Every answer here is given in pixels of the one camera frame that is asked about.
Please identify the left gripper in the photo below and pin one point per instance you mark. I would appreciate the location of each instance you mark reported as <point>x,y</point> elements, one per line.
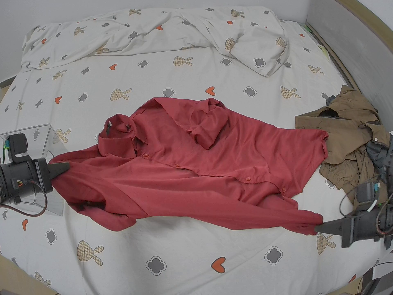
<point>24,180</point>

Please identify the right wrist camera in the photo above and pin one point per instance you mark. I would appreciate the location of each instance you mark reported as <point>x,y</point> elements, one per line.
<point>365,194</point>

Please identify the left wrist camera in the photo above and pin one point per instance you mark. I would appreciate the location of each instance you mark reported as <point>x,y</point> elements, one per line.
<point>17,144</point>

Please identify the white printed quilt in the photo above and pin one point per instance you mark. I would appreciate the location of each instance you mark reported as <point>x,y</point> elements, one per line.
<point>147,32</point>

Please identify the red shirt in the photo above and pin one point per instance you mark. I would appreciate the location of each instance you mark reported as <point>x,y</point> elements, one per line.
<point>184,164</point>

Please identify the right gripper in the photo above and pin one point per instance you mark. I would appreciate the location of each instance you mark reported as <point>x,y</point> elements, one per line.
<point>362,227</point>

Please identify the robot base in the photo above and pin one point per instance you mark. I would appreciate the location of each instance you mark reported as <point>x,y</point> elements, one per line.
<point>373,275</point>

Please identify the clear plastic box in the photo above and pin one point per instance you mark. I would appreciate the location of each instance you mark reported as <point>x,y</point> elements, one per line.
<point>40,140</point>

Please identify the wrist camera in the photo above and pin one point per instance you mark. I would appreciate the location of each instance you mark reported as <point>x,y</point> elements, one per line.
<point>365,194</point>
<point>17,144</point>

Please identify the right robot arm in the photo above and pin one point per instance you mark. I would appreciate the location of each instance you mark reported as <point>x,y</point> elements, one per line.
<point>388,226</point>

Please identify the brown jacket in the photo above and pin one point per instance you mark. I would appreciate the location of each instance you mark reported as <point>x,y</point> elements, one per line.
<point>337,124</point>

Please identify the bed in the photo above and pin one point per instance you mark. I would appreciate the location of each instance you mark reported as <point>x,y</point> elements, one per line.
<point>184,72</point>

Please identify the grey garment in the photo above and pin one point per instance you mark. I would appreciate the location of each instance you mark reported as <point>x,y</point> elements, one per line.
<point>376,152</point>

